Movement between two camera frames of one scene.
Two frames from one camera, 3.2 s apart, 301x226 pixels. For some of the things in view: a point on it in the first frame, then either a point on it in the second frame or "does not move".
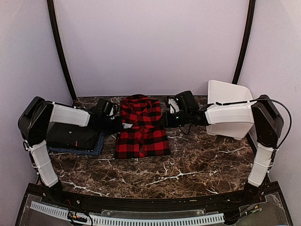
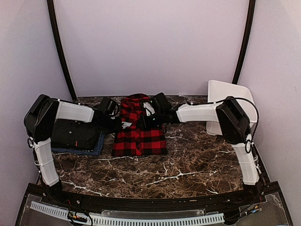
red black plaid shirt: [148, 137] does not move
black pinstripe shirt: [73, 136] does not move
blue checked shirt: [97, 150] does not move
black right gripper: [167, 122] → [145, 124]
